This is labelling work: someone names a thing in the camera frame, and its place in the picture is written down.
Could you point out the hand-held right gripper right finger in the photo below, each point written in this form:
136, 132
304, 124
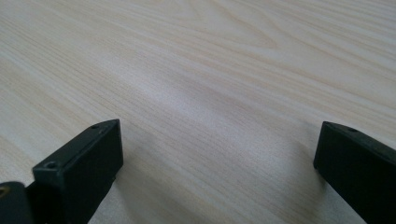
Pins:
358, 168

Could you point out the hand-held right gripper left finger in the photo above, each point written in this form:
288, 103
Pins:
84, 169

